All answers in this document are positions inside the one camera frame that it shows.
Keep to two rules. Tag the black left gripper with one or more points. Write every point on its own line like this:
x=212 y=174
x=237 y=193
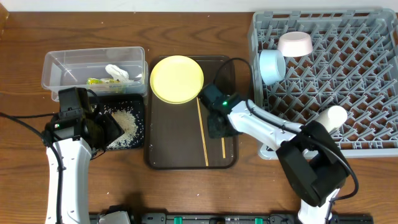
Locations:
x=114 y=130

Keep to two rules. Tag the clear plastic waste bin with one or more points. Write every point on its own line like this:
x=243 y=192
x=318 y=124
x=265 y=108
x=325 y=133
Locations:
x=73 y=68

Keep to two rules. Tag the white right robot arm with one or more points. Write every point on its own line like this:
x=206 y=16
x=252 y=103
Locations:
x=313 y=164

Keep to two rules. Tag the yellow green wrapper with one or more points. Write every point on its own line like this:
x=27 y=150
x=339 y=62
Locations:
x=95 y=81

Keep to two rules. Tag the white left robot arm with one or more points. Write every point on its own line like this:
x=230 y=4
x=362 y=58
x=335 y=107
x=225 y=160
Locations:
x=68 y=181

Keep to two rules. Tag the light blue bowl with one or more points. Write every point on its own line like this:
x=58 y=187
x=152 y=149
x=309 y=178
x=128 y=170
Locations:
x=272 y=66

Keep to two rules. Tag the black waste bin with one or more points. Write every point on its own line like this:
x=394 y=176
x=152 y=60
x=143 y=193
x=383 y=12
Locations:
x=123 y=102

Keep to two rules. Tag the dark brown serving tray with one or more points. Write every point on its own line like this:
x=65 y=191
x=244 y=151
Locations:
x=173 y=138

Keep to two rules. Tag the rice food waste pile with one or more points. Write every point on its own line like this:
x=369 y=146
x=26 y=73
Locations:
x=132 y=122

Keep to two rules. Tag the white green cup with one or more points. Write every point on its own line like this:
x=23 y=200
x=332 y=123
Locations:
x=332 y=118

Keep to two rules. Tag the grey dishwasher rack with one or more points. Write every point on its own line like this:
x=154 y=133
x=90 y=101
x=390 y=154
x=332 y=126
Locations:
x=353 y=64

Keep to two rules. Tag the pink white bowl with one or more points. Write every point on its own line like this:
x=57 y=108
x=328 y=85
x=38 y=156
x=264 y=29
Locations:
x=295 y=44

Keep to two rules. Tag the wooden chopstick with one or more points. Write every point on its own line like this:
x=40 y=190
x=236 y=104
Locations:
x=202 y=133
x=223 y=148

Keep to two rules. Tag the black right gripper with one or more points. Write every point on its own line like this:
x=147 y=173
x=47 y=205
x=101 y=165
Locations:
x=213 y=131

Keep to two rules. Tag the white tissue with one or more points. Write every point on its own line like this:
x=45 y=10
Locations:
x=117 y=73

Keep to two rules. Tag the yellow plate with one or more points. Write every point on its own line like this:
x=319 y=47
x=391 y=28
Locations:
x=176 y=79

